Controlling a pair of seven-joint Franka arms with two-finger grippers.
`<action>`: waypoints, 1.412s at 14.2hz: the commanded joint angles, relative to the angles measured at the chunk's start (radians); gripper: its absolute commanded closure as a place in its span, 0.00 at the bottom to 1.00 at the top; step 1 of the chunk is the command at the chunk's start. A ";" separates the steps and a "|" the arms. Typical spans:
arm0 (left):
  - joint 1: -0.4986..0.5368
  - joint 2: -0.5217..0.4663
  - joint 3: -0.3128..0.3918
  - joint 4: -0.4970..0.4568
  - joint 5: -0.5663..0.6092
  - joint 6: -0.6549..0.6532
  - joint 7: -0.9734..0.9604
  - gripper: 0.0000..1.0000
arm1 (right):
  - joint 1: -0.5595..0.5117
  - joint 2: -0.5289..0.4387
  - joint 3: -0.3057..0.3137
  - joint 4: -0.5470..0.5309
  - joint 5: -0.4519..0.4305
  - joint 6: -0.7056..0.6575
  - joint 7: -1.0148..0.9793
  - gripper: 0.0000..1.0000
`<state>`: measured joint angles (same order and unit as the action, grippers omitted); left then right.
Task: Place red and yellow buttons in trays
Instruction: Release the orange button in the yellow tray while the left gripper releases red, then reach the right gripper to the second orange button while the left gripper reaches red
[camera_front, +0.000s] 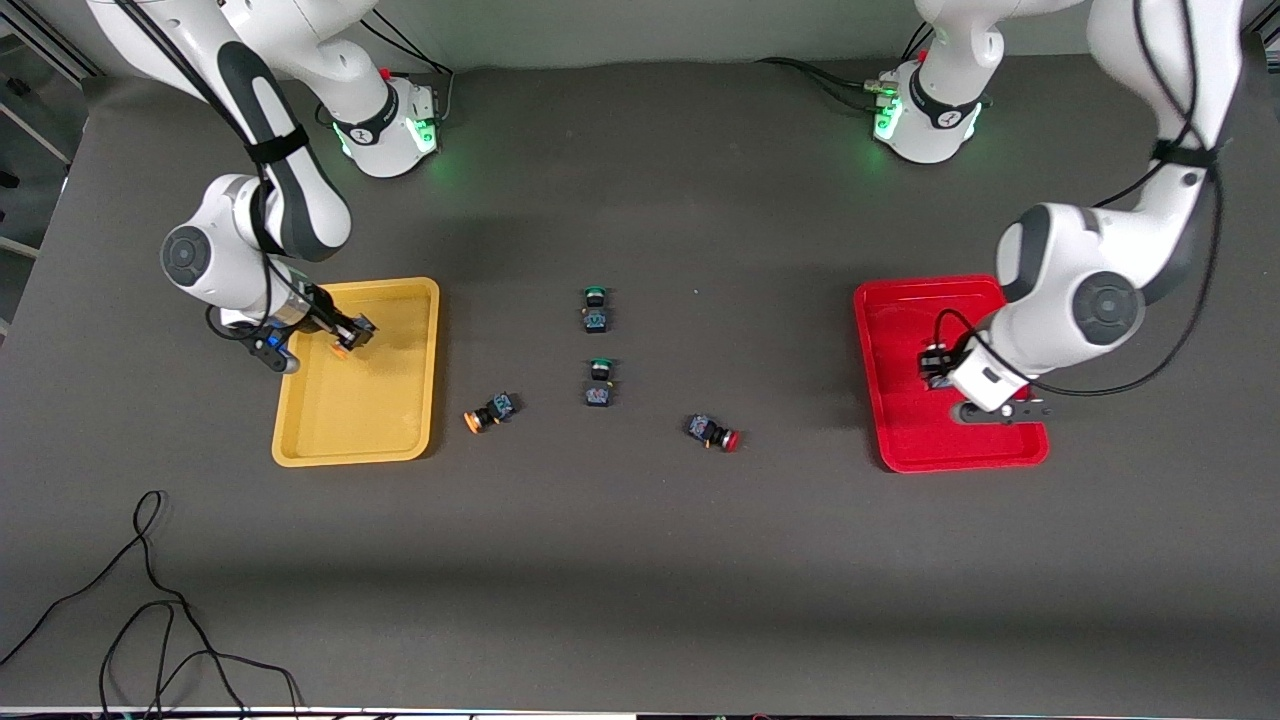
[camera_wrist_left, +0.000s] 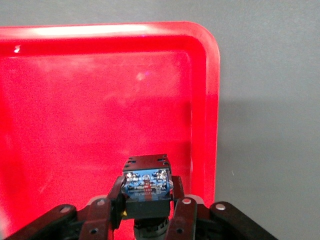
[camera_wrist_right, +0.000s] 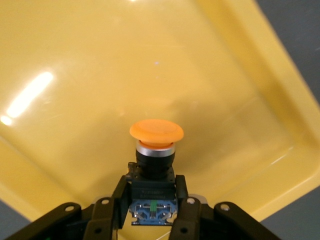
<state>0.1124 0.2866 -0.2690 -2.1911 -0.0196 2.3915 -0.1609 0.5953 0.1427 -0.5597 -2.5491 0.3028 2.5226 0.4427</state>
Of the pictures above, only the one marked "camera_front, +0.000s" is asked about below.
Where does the red plastic tray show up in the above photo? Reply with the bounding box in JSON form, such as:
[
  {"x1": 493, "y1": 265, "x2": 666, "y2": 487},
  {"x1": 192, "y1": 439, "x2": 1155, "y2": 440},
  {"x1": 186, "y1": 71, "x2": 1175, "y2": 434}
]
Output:
[{"x1": 853, "y1": 275, "x2": 1050, "y2": 473}]

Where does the yellow plastic tray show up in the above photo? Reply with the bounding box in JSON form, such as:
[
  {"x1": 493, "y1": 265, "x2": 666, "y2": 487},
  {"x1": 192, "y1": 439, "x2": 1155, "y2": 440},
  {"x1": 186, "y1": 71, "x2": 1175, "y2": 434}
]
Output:
[{"x1": 271, "y1": 277, "x2": 442, "y2": 468}]

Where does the red push button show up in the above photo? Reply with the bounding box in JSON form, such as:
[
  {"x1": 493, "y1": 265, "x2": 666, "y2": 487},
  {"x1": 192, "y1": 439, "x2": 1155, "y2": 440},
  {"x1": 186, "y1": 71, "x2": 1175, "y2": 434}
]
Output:
[{"x1": 686, "y1": 413, "x2": 742, "y2": 453}]

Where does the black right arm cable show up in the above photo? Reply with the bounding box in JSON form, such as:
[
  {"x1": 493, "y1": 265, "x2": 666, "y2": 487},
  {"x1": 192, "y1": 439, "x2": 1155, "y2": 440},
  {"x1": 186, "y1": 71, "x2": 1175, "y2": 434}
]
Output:
[{"x1": 115, "y1": 0, "x2": 301, "y2": 346}]

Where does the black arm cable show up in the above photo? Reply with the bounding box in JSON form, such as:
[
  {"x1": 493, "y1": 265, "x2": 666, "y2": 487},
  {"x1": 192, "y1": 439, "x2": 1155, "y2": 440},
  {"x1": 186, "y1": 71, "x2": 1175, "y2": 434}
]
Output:
[
  {"x1": 930, "y1": 0, "x2": 1226, "y2": 399},
  {"x1": 115, "y1": 0, "x2": 301, "y2": 346}
]

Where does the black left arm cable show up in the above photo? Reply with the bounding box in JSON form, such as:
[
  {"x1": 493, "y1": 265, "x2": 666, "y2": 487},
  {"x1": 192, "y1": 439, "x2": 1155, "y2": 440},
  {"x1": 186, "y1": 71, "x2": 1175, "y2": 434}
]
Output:
[{"x1": 930, "y1": 0, "x2": 1226, "y2": 399}]

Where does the thin black loose cable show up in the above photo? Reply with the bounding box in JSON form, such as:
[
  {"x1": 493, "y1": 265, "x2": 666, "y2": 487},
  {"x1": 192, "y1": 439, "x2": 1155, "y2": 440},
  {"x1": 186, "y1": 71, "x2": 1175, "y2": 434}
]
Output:
[{"x1": 0, "y1": 489, "x2": 306, "y2": 720}]

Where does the white shelf frame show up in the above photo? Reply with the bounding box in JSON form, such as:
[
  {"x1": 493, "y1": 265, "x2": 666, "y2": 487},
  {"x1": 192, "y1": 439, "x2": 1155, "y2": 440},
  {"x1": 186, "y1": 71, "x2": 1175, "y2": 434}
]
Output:
[{"x1": 0, "y1": 95, "x2": 73, "y2": 263}]

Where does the aluminium frame rail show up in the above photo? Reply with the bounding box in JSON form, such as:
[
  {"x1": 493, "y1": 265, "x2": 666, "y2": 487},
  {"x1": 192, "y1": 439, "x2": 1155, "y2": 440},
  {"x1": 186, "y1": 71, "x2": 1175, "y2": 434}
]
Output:
[{"x1": 0, "y1": 0, "x2": 101, "y2": 83}]

